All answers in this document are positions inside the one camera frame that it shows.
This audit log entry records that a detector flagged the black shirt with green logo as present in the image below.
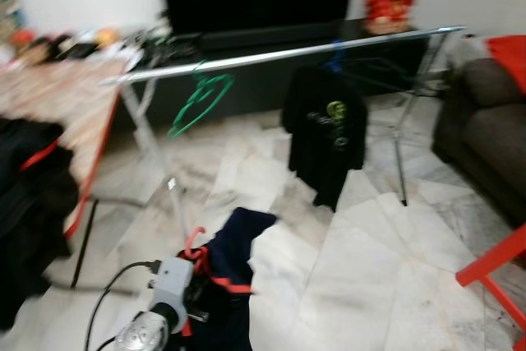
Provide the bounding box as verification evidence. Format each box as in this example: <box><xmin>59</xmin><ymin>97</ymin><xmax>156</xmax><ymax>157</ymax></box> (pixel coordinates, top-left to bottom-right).
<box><xmin>280</xmin><ymin>63</ymin><xmax>370</xmax><ymax>213</ymax></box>

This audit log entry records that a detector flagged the red plastic hanger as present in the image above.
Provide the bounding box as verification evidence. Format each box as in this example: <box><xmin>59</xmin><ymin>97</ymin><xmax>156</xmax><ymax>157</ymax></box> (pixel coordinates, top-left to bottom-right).
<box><xmin>181</xmin><ymin>225</ymin><xmax>257</xmax><ymax>337</ymax></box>
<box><xmin>18</xmin><ymin>137</ymin><xmax>63</xmax><ymax>173</ymax></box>

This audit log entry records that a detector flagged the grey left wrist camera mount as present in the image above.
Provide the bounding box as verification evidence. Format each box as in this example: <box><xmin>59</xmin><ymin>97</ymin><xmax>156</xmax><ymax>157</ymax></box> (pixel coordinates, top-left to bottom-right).
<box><xmin>150</xmin><ymin>256</ymin><xmax>196</xmax><ymax>312</ymax></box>

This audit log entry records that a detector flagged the navy blue shirt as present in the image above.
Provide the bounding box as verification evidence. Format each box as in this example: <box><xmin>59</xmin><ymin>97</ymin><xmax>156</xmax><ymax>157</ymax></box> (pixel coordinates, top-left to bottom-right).
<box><xmin>187</xmin><ymin>207</ymin><xmax>279</xmax><ymax>351</ymax></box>

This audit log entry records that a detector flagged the green plastic hanger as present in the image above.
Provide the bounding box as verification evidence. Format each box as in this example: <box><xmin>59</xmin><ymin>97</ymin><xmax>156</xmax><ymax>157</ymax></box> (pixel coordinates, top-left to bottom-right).
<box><xmin>168</xmin><ymin>61</ymin><xmax>237</xmax><ymax>140</ymax></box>

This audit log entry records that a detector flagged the black television console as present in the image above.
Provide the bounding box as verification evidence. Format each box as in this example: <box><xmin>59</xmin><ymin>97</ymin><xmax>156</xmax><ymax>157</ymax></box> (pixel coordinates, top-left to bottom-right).
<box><xmin>107</xmin><ymin>21</ymin><xmax>463</xmax><ymax>130</ymax></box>

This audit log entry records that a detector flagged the orange ball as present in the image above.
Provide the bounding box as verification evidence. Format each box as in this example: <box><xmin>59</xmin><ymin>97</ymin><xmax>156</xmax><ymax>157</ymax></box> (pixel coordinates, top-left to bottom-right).
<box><xmin>96</xmin><ymin>27</ymin><xmax>120</xmax><ymax>48</ymax></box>

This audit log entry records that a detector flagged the blue plastic hanger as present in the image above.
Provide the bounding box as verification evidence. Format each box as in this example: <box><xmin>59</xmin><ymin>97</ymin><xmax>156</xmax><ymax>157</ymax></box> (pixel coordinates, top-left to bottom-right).
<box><xmin>324</xmin><ymin>39</ymin><xmax>347</xmax><ymax>73</ymax></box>

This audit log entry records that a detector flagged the black plush toy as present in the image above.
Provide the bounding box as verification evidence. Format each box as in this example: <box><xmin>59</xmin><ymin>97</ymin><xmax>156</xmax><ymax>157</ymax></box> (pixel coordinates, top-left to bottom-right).
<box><xmin>45</xmin><ymin>32</ymin><xmax>98</xmax><ymax>62</ymax></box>

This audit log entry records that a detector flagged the grey brown fabric sofa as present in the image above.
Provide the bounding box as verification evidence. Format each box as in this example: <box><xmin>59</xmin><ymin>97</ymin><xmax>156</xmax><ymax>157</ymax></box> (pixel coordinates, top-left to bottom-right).
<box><xmin>431</xmin><ymin>36</ymin><xmax>526</xmax><ymax>243</ymax></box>

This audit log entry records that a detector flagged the red plastic chair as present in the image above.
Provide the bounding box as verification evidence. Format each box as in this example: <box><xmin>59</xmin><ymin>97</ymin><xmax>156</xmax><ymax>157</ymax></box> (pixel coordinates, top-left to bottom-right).
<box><xmin>455</xmin><ymin>224</ymin><xmax>526</xmax><ymax>351</ymax></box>

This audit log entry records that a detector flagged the marble pattern folding table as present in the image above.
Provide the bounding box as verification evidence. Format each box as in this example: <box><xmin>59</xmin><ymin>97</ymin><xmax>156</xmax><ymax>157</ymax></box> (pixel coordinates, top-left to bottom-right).
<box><xmin>0</xmin><ymin>53</ymin><xmax>136</xmax><ymax>290</ymax></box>

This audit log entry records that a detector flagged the red pillow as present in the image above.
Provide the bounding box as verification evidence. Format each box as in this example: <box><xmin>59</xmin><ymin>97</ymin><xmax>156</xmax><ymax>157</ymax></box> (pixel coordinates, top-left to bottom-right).
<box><xmin>483</xmin><ymin>35</ymin><xmax>526</xmax><ymax>95</ymax></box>

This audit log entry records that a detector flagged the red capped toy figure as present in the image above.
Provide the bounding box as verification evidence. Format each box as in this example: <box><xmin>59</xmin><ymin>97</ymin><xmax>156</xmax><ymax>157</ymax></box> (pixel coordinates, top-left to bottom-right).
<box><xmin>10</xmin><ymin>29</ymin><xmax>38</xmax><ymax>60</ymax></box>

